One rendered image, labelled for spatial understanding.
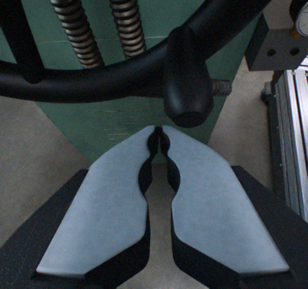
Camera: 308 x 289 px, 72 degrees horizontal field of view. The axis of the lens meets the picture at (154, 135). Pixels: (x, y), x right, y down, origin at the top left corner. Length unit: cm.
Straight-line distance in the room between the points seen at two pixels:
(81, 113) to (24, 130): 60
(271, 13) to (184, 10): 13
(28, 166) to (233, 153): 85
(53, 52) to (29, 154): 69
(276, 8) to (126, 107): 33
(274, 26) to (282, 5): 5
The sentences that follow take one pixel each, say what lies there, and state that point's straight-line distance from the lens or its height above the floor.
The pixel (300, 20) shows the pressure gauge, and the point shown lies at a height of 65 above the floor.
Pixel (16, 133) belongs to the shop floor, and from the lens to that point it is 114.
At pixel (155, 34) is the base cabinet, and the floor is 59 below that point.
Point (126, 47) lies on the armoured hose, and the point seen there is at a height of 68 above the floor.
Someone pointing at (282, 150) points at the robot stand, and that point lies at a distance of 83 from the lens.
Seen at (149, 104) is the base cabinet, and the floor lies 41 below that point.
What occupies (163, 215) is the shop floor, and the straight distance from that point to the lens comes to 82.
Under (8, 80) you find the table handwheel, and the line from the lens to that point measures 20.
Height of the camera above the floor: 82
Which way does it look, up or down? 62 degrees down
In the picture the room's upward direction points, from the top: 5 degrees counter-clockwise
